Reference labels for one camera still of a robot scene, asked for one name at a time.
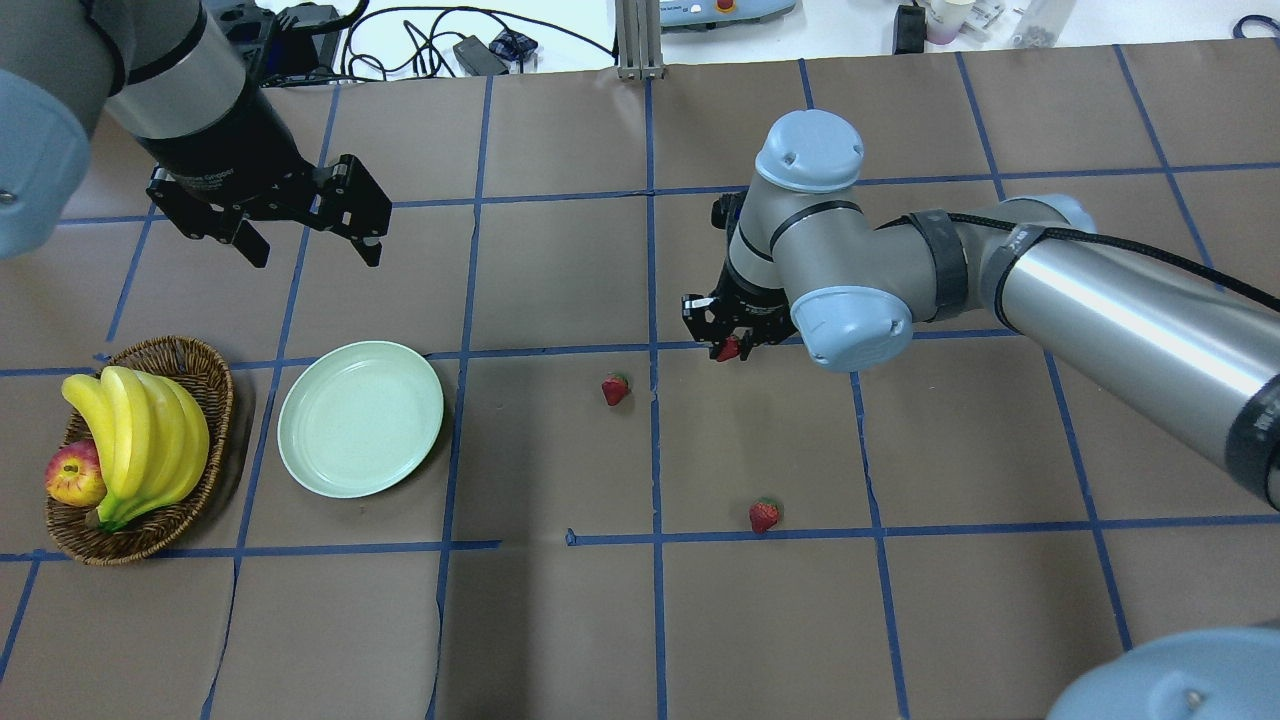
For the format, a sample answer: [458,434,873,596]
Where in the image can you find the red strawberry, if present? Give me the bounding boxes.
[600,373,632,407]
[748,497,782,536]

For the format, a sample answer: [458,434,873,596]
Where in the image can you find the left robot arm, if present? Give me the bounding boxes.
[1,1,392,268]

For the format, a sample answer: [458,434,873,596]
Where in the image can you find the black power adapter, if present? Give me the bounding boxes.
[452,35,509,77]

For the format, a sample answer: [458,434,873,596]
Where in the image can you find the aluminium frame post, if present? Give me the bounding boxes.
[613,0,666,82]

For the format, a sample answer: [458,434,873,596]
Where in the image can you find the light green plate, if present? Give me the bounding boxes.
[276,340,445,498]

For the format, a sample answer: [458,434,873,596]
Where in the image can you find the yellow banana bunch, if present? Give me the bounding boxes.
[61,366,211,533]

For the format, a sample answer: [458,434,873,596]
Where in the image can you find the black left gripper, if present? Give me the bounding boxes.
[146,154,392,269]

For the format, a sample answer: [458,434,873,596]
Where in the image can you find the red yellow apple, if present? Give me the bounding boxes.
[44,439,108,509]

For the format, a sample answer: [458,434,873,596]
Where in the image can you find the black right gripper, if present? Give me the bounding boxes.
[682,290,797,351]

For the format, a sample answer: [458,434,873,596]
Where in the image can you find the woven wicker basket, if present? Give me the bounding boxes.
[45,334,236,566]

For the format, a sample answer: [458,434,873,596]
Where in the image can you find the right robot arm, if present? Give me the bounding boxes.
[681,109,1279,507]

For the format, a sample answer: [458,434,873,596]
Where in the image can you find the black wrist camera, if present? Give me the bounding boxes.
[710,191,748,234]

